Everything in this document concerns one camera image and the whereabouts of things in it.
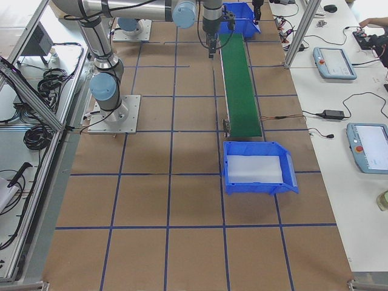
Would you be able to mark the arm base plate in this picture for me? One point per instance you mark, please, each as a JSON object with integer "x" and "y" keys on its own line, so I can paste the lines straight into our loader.
{"x": 132, "y": 30}
{"x": 122, "y": 120}

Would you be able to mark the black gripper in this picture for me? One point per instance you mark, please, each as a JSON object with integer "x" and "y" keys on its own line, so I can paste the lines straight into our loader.
{"x": 257, "y": 13}
{"x": 209, "y": 28}

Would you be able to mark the right blue bin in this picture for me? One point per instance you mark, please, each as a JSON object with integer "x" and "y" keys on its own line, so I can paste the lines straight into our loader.
{"x": 244, "y": 21}

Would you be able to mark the left bin white foam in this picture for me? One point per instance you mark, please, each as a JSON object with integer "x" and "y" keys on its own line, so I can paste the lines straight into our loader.
{"x": 250, "y": 169}

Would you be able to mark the near teach pendant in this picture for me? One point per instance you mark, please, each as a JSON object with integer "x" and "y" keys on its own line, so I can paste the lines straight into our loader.
{"x": 368, "y": 144}

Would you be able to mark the aluminium frame post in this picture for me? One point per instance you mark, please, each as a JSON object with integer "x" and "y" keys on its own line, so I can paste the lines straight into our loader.
{"x": 301, "y": 32}

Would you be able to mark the black power adapter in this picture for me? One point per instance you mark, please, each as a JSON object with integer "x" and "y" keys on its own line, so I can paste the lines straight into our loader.
{"x": 333, "y": 114}

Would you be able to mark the teach pendant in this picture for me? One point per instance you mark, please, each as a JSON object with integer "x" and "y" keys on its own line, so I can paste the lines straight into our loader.
{"x": 333, "y": 63}
{"x": 368, "y": 144}

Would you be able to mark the left blue bin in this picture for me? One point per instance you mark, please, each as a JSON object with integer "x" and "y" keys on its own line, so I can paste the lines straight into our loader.
{"x": 261, "y": 149}

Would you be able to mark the green conveyor belt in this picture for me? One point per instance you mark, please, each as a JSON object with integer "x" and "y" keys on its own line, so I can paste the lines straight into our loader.
{"x": 242, "y": 112}

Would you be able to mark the far teach pendant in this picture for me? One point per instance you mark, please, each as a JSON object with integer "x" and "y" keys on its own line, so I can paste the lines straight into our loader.
{"x": 333, "y": 63}

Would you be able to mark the blue bin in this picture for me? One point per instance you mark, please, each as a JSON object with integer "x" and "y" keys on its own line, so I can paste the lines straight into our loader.
{"x": 244, "y": 21}
{"x": 261, "y": 149}

